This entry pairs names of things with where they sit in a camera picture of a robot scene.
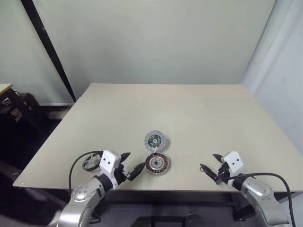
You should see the black diagonal pole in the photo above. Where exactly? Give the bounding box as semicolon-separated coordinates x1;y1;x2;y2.
19;0;77;103

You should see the round motor circuit board cap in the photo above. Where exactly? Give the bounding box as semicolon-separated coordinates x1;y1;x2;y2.
143;130;165;152

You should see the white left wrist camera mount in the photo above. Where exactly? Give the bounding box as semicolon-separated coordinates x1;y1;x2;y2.
98;150;122;191

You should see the beige side desk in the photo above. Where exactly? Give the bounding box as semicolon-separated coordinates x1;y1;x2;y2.
0;83;14;96

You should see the black equipment case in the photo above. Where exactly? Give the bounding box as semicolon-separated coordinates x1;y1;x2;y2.
0;91;41;134

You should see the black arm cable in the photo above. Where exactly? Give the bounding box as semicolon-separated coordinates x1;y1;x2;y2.
226;173;297;227
68;150;105;190

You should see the copper wound motor stator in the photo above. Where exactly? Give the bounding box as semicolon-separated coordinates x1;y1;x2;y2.
144;152;172;176

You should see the black table frame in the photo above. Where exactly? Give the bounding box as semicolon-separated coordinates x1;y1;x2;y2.
89;189;303;224

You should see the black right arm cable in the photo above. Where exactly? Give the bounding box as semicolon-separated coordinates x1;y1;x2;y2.
226;173;297;227

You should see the dark rounded shape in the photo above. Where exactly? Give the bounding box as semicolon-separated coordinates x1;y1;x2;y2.
132;216;155;227
184;213;207;227

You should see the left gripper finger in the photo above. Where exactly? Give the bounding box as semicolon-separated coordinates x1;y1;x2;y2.
129;162;145;181
120;152;131;165

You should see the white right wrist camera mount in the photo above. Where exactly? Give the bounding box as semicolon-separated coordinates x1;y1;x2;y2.
223;151;246;190

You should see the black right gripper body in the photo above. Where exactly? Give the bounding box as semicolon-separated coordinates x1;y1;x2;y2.
215;163;232;186

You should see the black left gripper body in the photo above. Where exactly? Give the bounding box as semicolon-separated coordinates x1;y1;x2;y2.
115;162;132;185

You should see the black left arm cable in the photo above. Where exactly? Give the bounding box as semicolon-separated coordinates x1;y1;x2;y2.
68;150;105;190

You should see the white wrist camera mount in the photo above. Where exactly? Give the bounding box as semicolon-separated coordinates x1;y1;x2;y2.
223;151;246;190
98;150;122;191

